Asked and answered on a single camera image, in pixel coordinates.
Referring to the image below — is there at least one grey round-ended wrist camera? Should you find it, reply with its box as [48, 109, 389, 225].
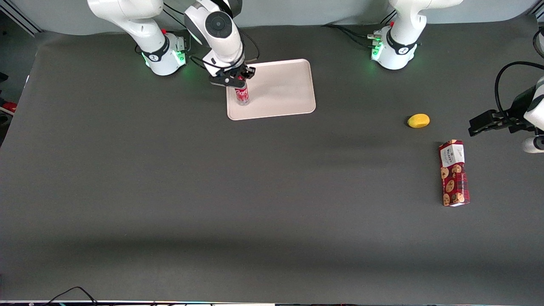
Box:
[522, 136, 544, 154]

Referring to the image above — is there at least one black cable at table side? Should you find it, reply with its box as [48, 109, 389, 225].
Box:
[533, 26, 544, 59]

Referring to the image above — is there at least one black base cable bundle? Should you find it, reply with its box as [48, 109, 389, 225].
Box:
[322, 24, 380, 48]

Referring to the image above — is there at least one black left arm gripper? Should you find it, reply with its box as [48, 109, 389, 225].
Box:
[468, 86, 537, 137]

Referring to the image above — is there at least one thin black table-edge cable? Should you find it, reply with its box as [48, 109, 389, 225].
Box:
[42, 286, 99, 306]

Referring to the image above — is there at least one yellow lemon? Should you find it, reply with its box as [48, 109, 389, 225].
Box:
[407, 113, 431, 129]

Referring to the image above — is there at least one small coke bottle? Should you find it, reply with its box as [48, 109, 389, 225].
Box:
[235, 76, 250, 106]

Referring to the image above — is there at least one white plastic tray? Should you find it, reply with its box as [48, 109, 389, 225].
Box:
[226, 59, 317, 121]

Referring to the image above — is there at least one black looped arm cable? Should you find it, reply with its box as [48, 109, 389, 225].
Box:
[494, 61, 544, 120]

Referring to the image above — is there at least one red tartan cookie box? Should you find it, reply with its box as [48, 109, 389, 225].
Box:
[438, 139, 471, 207]

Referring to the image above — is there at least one aluminium frame rail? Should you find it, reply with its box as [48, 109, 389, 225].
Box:
[0, 0, 44, 37]

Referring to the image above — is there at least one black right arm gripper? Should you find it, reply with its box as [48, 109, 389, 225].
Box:
[209, 63, 256, 89]

